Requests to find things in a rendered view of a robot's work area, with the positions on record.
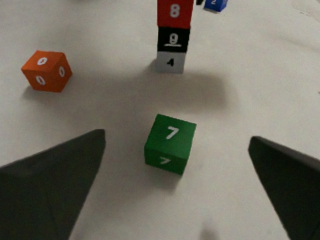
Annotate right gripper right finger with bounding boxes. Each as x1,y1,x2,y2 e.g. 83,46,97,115
248,136,320,240

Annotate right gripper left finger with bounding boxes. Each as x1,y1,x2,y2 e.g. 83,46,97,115
0,129,106,240

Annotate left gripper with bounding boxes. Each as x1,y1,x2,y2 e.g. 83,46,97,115
196,0,204,6

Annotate orange block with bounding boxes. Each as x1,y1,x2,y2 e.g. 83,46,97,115
21,50,72,93

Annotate black block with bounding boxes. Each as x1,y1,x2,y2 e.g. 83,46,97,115
157,24,191,53

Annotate blue block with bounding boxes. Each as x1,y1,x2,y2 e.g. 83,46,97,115
204,0,228,12

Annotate white block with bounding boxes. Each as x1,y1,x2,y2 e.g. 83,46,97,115
156,51,186,74

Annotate red block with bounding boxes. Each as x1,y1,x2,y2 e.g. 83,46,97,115
157,0,194,29

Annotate green block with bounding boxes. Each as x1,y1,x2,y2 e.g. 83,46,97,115
144,114,197,175

